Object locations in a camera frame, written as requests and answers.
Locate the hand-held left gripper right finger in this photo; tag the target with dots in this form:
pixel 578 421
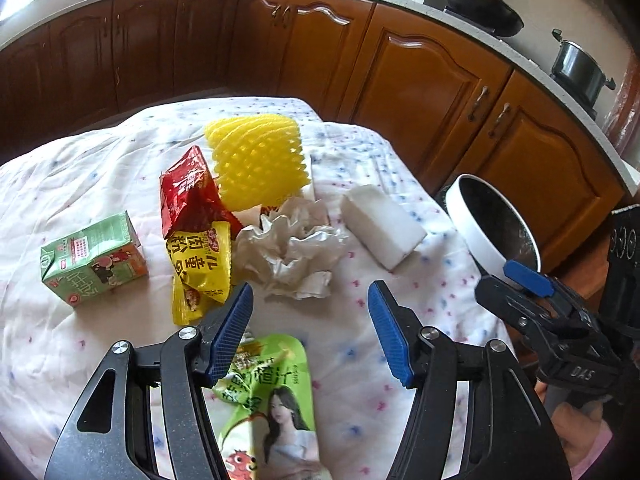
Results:
pixel 390 340

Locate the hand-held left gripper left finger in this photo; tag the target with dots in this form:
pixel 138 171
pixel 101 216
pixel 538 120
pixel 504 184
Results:
pixel 235 325

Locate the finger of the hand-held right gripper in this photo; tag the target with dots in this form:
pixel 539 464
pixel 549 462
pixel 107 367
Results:
pixel 510 305
pixel 530 277

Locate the white metal bowl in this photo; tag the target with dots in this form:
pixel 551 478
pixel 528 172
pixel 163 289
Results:
pixel 470 230

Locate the green drink pouch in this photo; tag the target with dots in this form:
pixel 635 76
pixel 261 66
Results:
pixel 270 410

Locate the red snack packet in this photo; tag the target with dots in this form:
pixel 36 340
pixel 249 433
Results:
pixel 187 195

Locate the green milk carton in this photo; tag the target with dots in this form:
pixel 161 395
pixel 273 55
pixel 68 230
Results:
pixel 90 260

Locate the yellow foam fruit net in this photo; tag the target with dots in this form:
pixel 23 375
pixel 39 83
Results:
pixel 255 155

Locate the person's right forearm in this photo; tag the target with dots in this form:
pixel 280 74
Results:
pixel 595 457

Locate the person's right hand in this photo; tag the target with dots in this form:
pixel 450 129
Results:
pixel 575 427

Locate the yellow snack packet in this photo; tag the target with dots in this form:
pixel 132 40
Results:
pixel 200 265

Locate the crumpled white tissue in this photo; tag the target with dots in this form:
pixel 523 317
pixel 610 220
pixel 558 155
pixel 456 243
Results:
pixel 285 250

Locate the white foam block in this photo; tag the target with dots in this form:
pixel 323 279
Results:
pixel 380 225

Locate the wooden cabinet door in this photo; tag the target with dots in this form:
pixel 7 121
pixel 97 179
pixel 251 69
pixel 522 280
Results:
pixel 25 90
pixel 325 45
pixel 142 45
pixel 540 160
pixel 205 35
pixel 80 60
pixel 262 40
pixel 425 80

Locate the dark cooking pot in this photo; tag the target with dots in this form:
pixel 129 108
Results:
pixel 580 67

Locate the white floral tablecloth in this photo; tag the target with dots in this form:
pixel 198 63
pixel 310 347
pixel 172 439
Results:
pixel 75 160

